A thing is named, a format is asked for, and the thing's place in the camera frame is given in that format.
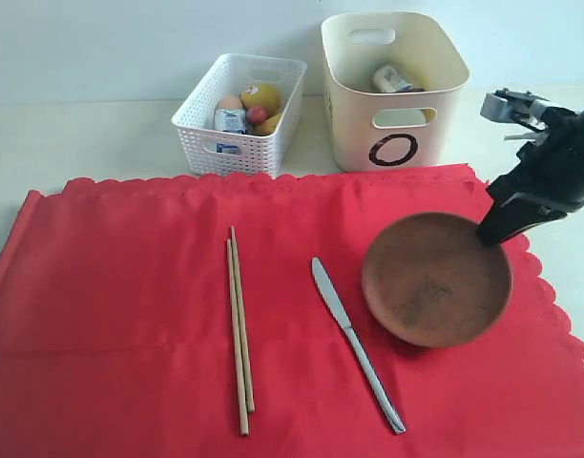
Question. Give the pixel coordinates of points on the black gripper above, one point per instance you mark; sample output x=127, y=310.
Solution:
x=549, y=174

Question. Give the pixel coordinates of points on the brown wooden plate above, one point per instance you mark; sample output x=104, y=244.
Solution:
x=429, y=281

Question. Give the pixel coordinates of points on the stainless steel cup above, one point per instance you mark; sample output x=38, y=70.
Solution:
x=387, y=80

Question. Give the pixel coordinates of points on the yellow cheese wedge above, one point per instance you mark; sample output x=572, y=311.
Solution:
x=268, y=126

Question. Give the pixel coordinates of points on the yellow lemon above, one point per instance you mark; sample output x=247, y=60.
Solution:
x=261, y=94

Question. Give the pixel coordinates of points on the red strawberry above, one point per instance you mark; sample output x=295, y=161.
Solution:
x=256, y=115

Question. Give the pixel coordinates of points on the blue white milk carton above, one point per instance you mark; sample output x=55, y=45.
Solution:
x=232, y=121

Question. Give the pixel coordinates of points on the brown egg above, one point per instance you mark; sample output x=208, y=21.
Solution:
x=230, y=102

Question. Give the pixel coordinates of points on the white ceramic bowl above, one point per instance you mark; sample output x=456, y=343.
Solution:
x=393, y=118

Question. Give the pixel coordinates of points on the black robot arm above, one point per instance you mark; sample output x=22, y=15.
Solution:
x=548, y=182

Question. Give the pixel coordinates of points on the red scalloped table cloth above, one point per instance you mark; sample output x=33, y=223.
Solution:
x=116, y=333

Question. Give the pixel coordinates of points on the cream plastic bin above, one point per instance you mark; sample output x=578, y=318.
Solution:
x=355, y=45

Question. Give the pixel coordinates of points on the stainless steel knife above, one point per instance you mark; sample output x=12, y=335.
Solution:
x=336, y=308

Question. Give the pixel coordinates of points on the white perforated plastic basket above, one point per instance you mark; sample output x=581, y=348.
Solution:
x=213, y=146

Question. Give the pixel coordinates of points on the wooden chopstick right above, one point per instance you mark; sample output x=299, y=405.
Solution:
x=245, y=353

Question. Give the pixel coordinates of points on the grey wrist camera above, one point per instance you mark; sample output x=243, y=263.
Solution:
x=524, y=109

